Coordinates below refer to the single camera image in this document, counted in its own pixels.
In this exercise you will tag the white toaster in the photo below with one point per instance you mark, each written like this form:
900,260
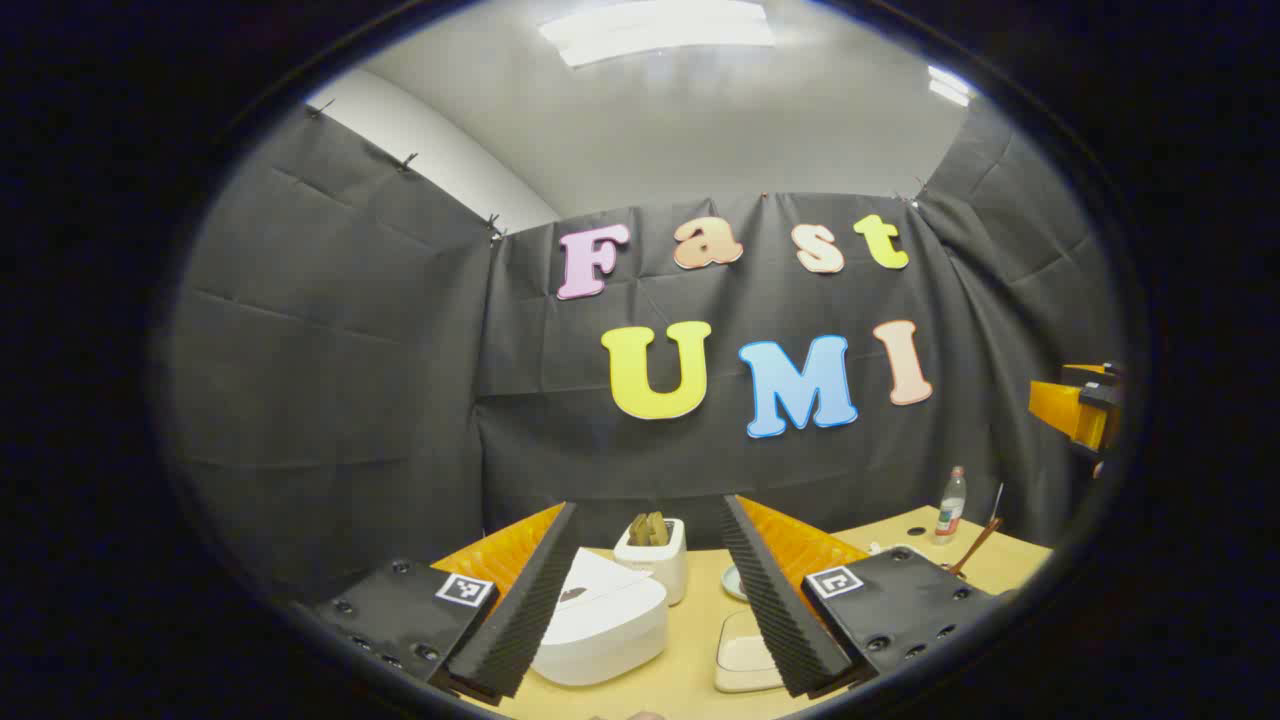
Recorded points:
660,570

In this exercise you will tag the brown wooden spoon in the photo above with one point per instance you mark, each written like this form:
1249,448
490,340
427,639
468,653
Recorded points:
975,548

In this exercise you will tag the white rice cooker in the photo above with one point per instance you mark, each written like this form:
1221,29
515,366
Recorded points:
605,625

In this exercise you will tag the toasted bread slices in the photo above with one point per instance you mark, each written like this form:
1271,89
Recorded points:
648,528

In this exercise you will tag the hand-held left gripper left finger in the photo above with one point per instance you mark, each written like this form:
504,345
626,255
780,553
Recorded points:
530,600

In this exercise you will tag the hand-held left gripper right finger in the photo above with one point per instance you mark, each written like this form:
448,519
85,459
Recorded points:
775,610

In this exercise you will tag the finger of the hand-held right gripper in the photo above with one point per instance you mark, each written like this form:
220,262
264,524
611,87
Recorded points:
1065,405

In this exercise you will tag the clear rounded rectangular tray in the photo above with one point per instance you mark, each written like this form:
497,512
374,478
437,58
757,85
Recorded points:
745,655

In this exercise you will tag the black backdrop cloth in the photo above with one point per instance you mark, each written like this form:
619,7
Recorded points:
350,380

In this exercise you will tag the clear plastic water bottle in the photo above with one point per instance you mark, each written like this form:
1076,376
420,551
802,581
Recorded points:
950,510

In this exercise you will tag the white metal pole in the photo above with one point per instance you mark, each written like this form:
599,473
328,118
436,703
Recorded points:
997,500

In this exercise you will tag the green round plate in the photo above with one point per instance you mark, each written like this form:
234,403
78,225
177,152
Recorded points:
734,582

